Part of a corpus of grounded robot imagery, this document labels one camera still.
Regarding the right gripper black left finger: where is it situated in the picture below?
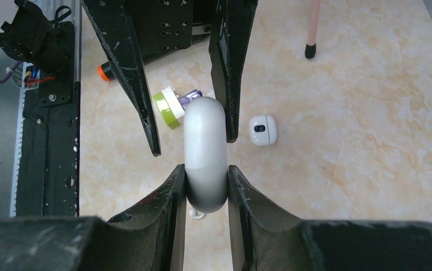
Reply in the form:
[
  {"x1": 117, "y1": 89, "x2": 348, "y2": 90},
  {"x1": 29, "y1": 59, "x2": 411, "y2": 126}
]
[{"x1": 0, "y1": 165, "x2": 186, "y2": 270}]

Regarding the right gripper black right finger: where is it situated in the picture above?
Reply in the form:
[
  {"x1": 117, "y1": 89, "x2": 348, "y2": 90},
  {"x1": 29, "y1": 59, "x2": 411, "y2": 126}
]
[{"x1": 228, "y1": 165, "x2": 432, "y2": 270}]

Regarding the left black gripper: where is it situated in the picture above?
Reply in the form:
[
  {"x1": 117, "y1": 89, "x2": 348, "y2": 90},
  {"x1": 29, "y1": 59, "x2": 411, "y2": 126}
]
[{"x1": 81, "y1": 0, "x2": 258, "y2": 156}]

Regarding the white earbud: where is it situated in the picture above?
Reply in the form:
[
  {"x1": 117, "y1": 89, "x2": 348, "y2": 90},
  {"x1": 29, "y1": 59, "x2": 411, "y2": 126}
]
[{"x1": 189, "y1": 208, "x2": 206, "y2": 220}]

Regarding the white earbud case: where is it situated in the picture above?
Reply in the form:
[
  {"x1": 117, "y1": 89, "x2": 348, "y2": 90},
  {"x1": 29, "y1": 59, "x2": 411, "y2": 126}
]
[
  {"x1": 249, "y1": 115, "x2": 277, "y2": 146},
  {"x1": 184, "y1": 97, "x2": 228, "y2": 213}
]

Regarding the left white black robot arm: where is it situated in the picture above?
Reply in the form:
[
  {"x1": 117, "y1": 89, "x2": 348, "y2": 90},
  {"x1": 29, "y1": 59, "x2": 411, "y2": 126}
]
[{"x1": 0, "y1": 1, "x2": 258, "y2": 156}]

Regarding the black marker orange cap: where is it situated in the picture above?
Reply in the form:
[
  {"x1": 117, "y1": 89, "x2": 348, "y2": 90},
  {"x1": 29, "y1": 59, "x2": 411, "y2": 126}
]
[{"x1": 97, "y1": 62, "x2": 116, "y2": 82}]

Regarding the purple white green block stack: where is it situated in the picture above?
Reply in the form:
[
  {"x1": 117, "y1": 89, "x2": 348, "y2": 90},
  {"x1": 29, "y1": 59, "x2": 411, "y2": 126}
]
[{"x1": 152, "y1": 86, "x2": 203, "y2": 129}]

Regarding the pink perforated music stand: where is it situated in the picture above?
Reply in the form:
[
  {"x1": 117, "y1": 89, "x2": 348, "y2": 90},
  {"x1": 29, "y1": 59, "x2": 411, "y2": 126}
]
[{"x1": 304, "y1": 0, "x2": 320, "y2": 59}]

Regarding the aluminium frame rail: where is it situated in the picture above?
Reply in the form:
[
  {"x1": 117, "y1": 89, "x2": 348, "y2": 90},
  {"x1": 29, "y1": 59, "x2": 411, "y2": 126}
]
[{"x1": 9, "y1": 0, "x2": 82, "y2": 218}]

